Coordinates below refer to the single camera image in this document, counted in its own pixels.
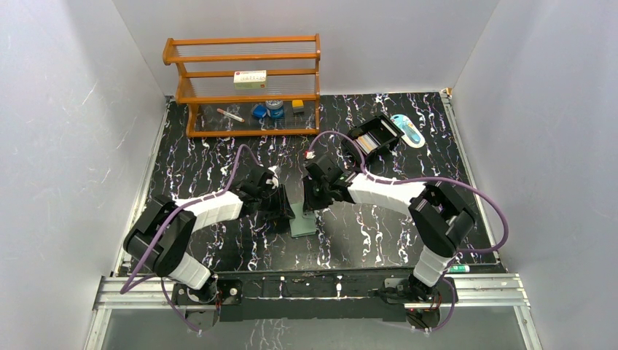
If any mint green card holder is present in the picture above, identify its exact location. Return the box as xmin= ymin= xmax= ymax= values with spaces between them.
xmin=289 ymin=203 xmax=317 ymax=238

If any black card storage box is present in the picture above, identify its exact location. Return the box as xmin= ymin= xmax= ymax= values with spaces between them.
xmin=341 ymin=115 xmax=404 ymax=165

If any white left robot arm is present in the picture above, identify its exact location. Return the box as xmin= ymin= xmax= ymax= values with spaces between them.
xmin=123 ymin=166 xmax=295 ymax=303

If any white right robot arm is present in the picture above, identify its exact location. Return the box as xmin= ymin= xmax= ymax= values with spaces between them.
xmin=302 ymin=155 xmax=477 ymax=302

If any stack of cards in box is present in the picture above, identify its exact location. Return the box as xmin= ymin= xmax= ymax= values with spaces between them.
xmin=355 ymin=118 xmax=399 ymax=155

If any yellow black sponge block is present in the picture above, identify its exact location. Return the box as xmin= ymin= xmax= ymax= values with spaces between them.
xmin=292 ymin=99 xmax=305 ymax=114

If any blue square lid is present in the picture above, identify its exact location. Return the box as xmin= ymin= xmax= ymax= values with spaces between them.
xmin=251 ymin=104 xmax=267 ymax=120

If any blue round jar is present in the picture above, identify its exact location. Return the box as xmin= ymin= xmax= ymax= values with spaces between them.
xmin=265 ymin=100 xmax=285 ymax=119

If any red white pen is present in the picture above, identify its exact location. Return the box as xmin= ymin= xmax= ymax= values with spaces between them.
xmin=217 ymin=109 xmax=245 ymax=123

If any blue white packaged tool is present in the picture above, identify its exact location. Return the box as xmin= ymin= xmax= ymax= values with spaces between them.
xmin=390 ymin=114 xmax=426 ymax=149

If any orange wooden shelf rack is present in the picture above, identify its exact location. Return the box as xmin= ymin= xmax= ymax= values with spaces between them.
xmin=162 ymin=34 xmax=321 ymax=138

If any white medicine box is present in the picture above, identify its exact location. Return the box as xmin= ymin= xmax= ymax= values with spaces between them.
xmin=233 ymin=70 xmax=267 ymax=90

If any green white marker pen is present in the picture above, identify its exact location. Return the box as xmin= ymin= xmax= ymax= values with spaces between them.
xmin=449 ymin=265 xmax=471 ymax=273

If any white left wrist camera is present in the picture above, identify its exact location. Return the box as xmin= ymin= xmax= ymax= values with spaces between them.
xmin=267 ymin=166 xmax=281 ymax=189

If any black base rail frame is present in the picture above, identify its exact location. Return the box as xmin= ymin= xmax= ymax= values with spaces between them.
xmin=172 ymin=267 xmax=464 ymax=327

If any silver aluminium rail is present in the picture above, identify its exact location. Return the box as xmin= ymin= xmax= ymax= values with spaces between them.
xmin=94 ymin=271 xmax=530 ymax=311

